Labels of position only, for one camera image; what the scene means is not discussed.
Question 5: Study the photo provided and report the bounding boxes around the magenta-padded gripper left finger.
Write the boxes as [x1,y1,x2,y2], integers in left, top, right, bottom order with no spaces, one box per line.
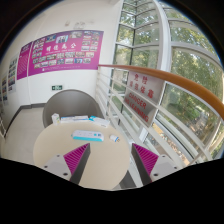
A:
[42,142,92,186]

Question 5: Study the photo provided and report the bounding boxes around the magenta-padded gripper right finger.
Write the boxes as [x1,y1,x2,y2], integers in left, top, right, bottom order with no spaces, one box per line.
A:
[131,142,185,186]

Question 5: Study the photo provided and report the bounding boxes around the small white charger block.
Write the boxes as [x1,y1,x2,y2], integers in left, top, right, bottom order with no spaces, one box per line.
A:
[109,134,121,144]

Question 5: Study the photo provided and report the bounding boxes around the white and teal power strip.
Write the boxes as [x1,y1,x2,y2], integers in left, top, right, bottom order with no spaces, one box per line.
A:
[71,129,105,143]

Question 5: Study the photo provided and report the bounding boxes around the white and teal flat box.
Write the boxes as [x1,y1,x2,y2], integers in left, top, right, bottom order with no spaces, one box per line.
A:
[88,115,111,128]

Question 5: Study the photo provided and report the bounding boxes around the small white upright box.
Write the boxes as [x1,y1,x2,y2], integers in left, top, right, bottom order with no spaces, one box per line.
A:
[51,113,61,126]

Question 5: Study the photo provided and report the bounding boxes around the clear red-lettered warning sign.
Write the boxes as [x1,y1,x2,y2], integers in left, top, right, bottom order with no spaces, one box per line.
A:
[122,70,165,128]

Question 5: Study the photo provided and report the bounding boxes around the green exit sign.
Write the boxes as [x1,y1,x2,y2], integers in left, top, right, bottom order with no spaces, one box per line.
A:
[51,84,64,92]

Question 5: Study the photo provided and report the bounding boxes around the white railing with wooden handrail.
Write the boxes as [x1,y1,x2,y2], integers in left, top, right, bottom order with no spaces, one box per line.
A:
[94,63,224,168]

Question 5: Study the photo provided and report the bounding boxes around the white-framed glass window wall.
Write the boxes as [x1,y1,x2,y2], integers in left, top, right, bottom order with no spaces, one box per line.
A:
[113,0,224,158]

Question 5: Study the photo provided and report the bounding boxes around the white photo wall panels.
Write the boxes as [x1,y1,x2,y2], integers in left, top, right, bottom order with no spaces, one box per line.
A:
[0,54,19,104]

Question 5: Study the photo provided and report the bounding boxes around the large magenta photo wall board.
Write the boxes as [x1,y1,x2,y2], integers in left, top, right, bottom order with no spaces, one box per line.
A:
[27,30,105,77]

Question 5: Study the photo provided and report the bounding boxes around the narrow magenta wall board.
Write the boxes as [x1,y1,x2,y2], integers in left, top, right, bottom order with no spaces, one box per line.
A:
[16,41,33,81]

